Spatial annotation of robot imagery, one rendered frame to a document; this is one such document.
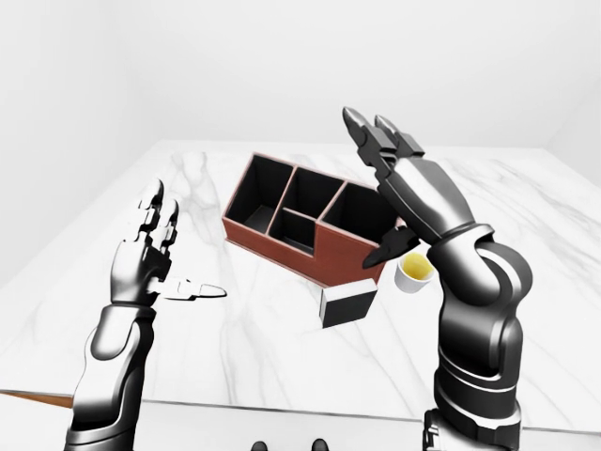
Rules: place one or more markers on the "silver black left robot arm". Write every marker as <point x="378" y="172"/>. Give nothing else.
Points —
<point x="110" y="376"/>

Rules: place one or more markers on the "small dark rounded shape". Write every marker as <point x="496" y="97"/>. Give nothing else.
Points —
<point x="259" y="446"/>
<point x="319" y="445"/>

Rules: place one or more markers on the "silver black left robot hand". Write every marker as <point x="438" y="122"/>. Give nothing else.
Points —
<point x="132" y="272"/>

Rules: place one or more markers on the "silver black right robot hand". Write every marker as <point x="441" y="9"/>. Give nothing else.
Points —
<point x="422" y="192"/>

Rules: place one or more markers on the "red-brown desk caddy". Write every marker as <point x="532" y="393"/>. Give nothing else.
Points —
<point x="307" y="221"/>

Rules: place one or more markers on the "black book with white pages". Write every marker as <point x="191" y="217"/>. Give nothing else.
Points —
<point x="347" y="303"/>

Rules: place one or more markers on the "white mug with yellow liquid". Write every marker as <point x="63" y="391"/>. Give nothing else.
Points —
<point x="414" y="272"/>

